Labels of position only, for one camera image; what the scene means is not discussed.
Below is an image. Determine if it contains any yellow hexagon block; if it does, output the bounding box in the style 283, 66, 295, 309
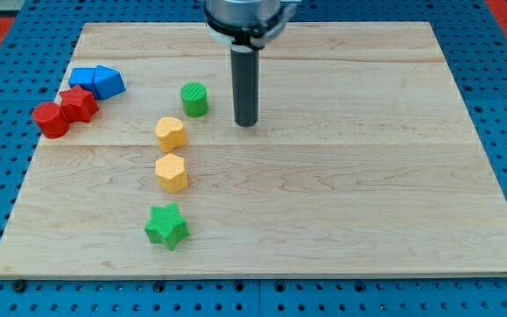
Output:
155, 154, 188, 194

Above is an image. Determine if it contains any yellow heart block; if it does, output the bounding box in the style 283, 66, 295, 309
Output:
155, 117, 188, 153

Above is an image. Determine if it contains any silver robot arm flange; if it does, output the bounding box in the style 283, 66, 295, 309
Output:
203, 0, 301, 52

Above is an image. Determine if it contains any green cylinder block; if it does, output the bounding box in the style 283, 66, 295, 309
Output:
180, 82, 209, 117

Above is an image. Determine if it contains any green star block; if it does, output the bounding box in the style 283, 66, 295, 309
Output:
144, 203, 190, 251

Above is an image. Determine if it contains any wooden board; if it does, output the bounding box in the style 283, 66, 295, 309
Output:
0, 22, 507, 280

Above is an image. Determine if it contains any blue pentagon block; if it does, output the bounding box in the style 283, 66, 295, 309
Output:
93, 65, 126, 100

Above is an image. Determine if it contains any red cylinder block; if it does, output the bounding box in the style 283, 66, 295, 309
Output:
32, 102, 70, 139

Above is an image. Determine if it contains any red star block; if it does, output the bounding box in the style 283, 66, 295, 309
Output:
59, 85, 99, 123

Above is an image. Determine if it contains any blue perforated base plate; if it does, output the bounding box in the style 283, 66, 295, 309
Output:
0, 0, 507, 316

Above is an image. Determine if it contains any dark grey cylindrical pointer rod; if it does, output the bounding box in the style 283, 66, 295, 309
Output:
231, 48, 260, 127

